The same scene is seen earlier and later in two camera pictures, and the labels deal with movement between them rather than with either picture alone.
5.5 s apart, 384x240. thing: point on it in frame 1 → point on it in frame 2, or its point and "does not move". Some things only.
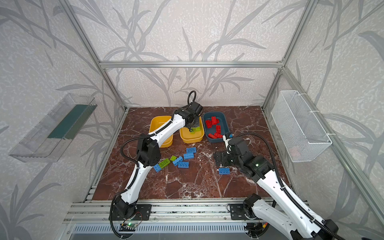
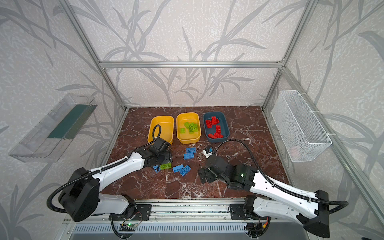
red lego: x=208 y=123 does not move
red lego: x=218 y=129 does not move
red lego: x=218 y=135 does not move
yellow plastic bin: x=189 y=137 does not move
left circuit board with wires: x=130 y=224 does not move
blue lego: x=188 y=155 does not move
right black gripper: x=225 y=157 → x=205 y=173
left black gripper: x=193 y=124 → x=163 y=156
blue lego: x=157 y=168 does not move
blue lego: x=179 y=159 → x=176 y=168
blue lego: x=183 y=164 → x=185 y=170
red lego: x=214 y=121 does not move
